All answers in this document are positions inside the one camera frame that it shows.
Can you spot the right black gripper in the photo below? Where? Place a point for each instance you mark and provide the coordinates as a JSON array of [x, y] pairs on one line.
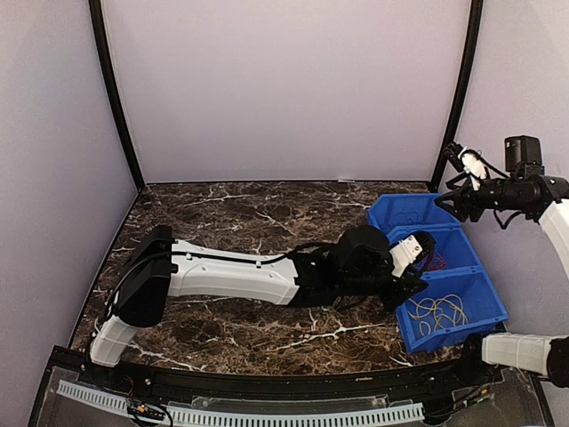
[[463, 195]]

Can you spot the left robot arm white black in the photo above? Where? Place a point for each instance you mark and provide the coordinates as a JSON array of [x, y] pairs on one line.
[[362, 263]]

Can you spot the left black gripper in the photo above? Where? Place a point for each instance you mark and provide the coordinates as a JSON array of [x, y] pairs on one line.
[[407, 289]]

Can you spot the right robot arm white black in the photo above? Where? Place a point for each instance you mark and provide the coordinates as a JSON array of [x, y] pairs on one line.
[[522, 189]]

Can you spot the black frame post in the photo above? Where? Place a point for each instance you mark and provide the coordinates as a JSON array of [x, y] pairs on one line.
[[114, 100], [462, 85]]

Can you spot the blue plastic divided bin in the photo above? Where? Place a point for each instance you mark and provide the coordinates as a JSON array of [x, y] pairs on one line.
[[461, 298]]

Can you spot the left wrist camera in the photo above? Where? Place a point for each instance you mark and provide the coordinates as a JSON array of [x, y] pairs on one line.
[[413, 254]]

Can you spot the black front rail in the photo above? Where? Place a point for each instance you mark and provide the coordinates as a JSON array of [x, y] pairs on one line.
[[435, 381]]

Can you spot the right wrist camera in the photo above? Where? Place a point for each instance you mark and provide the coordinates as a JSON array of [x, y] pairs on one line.
[[467, 161]]

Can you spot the left black frame post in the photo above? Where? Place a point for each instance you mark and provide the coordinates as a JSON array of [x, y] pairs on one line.
[[114, 100]]

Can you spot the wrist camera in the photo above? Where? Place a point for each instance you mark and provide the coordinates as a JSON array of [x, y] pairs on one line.
[[413, 254], [467, 161]]

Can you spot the right black frame post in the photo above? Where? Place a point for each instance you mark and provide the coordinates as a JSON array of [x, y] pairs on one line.
[[462, 85]]

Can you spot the white slotted cable duct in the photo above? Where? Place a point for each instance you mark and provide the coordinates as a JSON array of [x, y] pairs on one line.
[[176, 415]]

